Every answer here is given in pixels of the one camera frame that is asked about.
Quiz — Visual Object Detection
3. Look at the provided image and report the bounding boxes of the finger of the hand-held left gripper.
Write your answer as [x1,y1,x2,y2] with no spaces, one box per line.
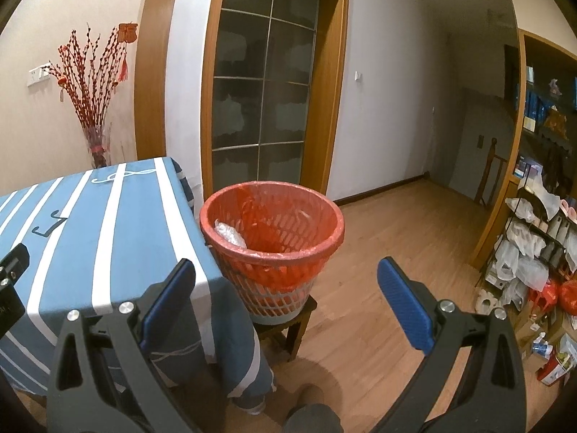
[0,244,30,286]

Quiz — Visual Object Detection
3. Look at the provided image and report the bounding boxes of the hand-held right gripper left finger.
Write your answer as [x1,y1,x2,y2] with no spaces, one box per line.
[45,258,198,433]

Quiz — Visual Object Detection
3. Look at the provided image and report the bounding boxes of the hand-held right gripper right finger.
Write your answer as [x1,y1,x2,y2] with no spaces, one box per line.
[370,256,528,433]

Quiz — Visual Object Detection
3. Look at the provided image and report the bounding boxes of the clear plastic bag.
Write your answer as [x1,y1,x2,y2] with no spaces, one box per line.
[213,219,250,252]

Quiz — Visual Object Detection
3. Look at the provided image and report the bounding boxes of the waste basket with red liner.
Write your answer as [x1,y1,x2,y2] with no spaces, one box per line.
[199,181,346,325]

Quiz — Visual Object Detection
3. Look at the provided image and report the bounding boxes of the blue striped tablecloth table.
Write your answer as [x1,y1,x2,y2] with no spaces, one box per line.
[0,157,277,412]

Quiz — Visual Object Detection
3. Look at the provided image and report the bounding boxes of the dark wooden stool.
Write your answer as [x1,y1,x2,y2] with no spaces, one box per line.
[251,295,317,362]

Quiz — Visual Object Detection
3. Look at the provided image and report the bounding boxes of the white plastic bags on rack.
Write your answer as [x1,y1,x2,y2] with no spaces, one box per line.
[493,238,549,292]

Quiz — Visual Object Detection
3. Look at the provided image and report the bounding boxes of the wooden shelving unit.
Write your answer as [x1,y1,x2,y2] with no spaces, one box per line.
[469,28,577,272]

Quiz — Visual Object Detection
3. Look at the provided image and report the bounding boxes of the glass vase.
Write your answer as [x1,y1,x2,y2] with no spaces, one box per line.
[82,125,111,170]

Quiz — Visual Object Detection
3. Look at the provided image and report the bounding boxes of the person's dark trouser leg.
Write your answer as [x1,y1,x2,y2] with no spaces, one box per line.
[283,383,344,433]

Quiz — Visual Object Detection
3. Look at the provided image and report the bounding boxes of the blue and white bottle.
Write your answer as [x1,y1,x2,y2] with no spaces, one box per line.
[531,333,554,358]

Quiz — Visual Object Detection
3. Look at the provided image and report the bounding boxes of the wooden stair railing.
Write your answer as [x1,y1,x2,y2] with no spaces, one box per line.
[473,137,508,209]

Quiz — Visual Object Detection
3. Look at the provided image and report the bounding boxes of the colourful carton box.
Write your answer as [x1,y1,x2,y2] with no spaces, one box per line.
[536,346,572,387]

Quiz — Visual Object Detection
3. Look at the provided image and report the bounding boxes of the red plastic bag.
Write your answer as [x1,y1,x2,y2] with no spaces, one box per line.
[557,280,577,315]

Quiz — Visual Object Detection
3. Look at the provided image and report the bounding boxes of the black metal rack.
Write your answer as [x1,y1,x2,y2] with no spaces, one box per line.
[479,176,577,308]

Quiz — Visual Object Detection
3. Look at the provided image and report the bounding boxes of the red berry branches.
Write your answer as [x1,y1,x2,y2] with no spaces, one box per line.
[47,29,132,146]

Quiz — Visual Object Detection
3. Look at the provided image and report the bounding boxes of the wooden archway trim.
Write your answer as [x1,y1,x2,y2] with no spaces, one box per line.
[134,0,186,162]

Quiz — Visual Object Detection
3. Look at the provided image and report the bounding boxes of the orange figurine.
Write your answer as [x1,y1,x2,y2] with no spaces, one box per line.
[543,107,569,139]

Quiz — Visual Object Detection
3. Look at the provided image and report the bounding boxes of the frosted glass sliding door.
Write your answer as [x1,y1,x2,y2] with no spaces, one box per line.
[211,0,322,189]

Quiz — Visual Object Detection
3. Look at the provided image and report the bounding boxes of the row of blue books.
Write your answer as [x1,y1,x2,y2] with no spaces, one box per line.
[524,66,549,121]

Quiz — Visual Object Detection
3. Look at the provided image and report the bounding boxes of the white wall switch panel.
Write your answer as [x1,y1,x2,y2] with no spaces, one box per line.
[27,60,53,86]

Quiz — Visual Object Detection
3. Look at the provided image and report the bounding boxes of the wooden door frame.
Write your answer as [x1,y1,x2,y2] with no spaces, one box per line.
[201,0,351,200]

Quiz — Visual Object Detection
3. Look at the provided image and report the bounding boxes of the red hanging wall ornament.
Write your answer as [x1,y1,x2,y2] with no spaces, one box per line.
[116,21,138,84]

